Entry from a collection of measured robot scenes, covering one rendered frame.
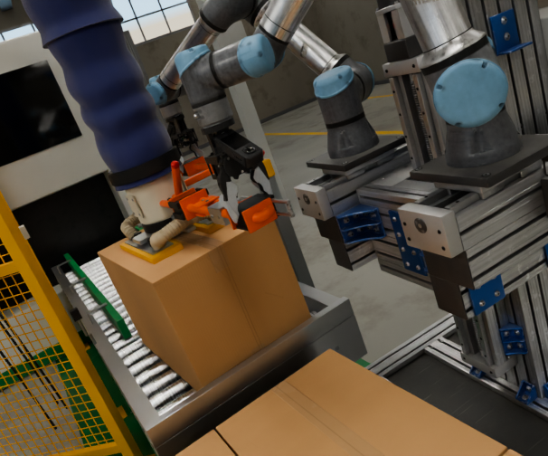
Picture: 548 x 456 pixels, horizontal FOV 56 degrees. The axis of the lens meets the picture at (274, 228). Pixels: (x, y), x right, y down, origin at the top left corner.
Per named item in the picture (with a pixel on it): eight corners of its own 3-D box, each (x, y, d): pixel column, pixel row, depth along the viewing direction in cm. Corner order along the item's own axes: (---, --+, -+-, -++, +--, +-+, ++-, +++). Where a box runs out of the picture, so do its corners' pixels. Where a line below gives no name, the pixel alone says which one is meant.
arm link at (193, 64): (200, 43, 98) (164, 58, 101) (221, 99, 101) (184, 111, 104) (216, 40, 104) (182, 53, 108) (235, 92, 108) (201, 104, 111)
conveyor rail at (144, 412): (63, 293, 342) (50, 268, 336) (71, 289, 344) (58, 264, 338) (172, 484, 142) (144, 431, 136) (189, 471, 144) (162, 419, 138)
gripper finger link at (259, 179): (269, 194, 120) (243, 165, 115) (283, 194, 115) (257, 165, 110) (260, 204, 119) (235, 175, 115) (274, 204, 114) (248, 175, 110)
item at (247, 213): (232, 230, 115) (224, 209, 113) (259, 214, 118) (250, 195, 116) (250, 233, 108) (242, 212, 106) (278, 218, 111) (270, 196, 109)
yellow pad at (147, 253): (121, 249, 175) (115, 236, 173) (146, 235, 179) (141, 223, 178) (154, 265, 146) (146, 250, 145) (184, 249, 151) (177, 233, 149)
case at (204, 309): (144, 344, 196) (96, 251, 183) (229, 290, 213) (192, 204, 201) (211, 404, 145) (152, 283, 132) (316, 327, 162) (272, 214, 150)
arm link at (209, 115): (232, 94, 105) (199, 108, 101) (240, 116, 106) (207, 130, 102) (216, 99, 111) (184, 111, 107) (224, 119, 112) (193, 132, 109)
